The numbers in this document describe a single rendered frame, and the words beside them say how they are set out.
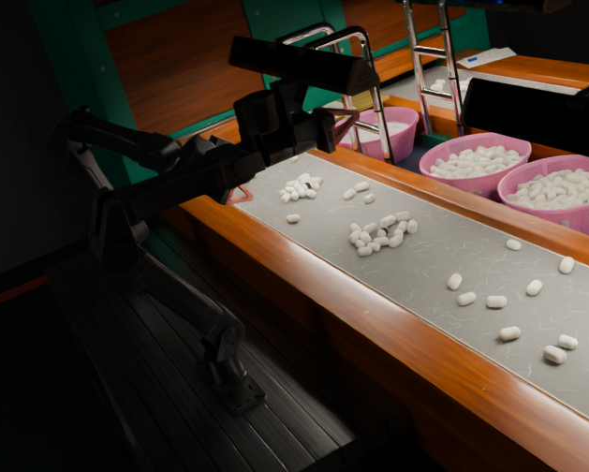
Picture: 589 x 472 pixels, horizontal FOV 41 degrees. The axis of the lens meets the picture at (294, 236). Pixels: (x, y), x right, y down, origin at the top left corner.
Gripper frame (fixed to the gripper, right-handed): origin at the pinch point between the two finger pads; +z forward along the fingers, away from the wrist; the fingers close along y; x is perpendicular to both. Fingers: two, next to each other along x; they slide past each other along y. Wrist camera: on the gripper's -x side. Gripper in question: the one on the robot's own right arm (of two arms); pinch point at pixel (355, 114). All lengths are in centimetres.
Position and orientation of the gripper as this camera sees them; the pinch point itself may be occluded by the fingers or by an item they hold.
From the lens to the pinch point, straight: 148.5
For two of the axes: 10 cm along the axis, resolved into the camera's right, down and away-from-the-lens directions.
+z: 8.6, -3.9, 3.2
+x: 2.3, 8.7, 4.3
